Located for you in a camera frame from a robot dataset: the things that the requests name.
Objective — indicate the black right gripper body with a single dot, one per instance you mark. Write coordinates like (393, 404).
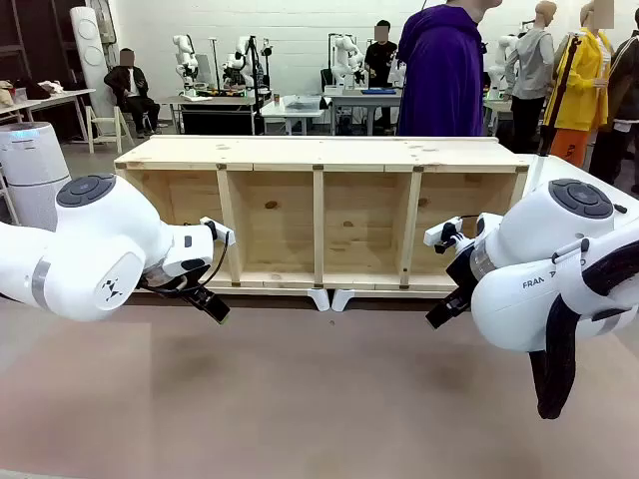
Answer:
(464, 269)

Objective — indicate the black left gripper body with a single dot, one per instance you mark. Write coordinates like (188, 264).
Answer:
(165, 282)

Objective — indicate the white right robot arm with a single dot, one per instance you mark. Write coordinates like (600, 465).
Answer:
(539, 239)

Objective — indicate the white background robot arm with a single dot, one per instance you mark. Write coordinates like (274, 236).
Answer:
(186, 60)
(347, 60)
(239, 62)

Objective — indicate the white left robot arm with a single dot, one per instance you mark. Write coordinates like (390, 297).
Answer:
(100, 239)

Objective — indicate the white table beside shelf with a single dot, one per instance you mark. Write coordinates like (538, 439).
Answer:
(574, 172)

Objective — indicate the light wooden step stool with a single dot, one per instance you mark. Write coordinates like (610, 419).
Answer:
(107, 127)

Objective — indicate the white cylindrical air purifier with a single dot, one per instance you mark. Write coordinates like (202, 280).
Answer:
(35, 164)

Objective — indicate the light wooden four-bay shelf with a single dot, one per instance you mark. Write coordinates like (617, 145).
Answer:
(319, 149)

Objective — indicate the grey metal workbench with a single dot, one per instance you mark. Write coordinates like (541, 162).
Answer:
(214, 100)

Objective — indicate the person in purple hoodie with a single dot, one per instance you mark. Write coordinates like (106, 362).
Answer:
(439, 75)

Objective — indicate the seated person in dark jacket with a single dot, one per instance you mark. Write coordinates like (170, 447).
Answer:
(132, 87)

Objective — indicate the grey workbench with blue tray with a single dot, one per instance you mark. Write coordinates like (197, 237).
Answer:
(367, 95)

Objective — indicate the small white table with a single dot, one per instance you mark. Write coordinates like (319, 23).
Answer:
(292, 112)

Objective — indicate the mannequin in grey hoodie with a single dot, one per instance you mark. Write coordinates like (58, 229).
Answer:
(531, 70)

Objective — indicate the black tripod stand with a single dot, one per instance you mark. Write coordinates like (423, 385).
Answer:
(256, 85)

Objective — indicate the mannequin in yellow raincoat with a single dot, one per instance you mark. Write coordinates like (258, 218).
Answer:
(581, 85)

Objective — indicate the standing person in black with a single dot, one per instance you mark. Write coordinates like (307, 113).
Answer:
(380, 60)

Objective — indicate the white tall tower air conditioner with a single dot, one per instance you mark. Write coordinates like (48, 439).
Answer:
(92, 60)

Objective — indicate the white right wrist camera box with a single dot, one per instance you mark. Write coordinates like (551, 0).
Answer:
(442, 233)

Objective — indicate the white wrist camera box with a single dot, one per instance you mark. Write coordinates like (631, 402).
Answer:
(442, 233)
(219, 230)

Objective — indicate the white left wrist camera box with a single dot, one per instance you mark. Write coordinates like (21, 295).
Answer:
(219, 230)

